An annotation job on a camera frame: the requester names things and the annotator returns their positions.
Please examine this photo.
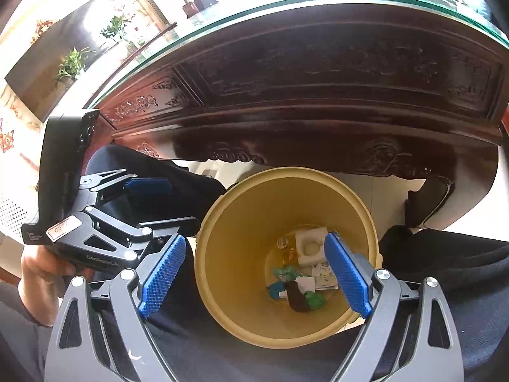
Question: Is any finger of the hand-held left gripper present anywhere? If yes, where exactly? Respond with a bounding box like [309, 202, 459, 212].
[77, 169, 173, 216]
[85, 215, 199, 263]

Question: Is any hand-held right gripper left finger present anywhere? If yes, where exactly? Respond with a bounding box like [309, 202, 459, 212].
[45, 234, 187, 382]

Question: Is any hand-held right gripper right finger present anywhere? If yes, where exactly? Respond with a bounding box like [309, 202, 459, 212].
[324, 231, 466, 382]

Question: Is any white paper card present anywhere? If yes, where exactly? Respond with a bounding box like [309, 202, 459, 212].
[312, 262, 338, 290]

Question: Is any white foam block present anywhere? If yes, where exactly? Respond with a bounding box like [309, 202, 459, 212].
[295, 226, 331, 265]

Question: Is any brown wrapper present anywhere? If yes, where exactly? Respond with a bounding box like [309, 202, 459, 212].
[286, 280, 311, 313]

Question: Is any green snack packet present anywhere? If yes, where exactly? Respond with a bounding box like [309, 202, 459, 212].
[274, 266, 300, 283]

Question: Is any teal wrapper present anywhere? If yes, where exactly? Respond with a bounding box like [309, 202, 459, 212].
[267, 282, 289, 301]

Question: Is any yellow trash bin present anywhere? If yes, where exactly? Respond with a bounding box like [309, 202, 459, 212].
[194, 166, 380, 349]

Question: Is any person's left forearm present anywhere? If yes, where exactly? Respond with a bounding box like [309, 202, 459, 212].
[0, 282, 60, 382]

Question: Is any person's left hand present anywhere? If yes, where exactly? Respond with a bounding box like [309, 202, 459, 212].
[20, 243, 94, 287]

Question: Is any black television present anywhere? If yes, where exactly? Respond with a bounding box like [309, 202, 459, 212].
[4, 0, 100, 122]

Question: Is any bamboo plant in glass vase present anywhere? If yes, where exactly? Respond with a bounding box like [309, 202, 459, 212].
[99, 14, 132, 44]
[53, 47, 96, 86]

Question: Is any carved dark wooden table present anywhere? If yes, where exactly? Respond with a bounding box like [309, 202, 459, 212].
[83, 0, 509, 223]

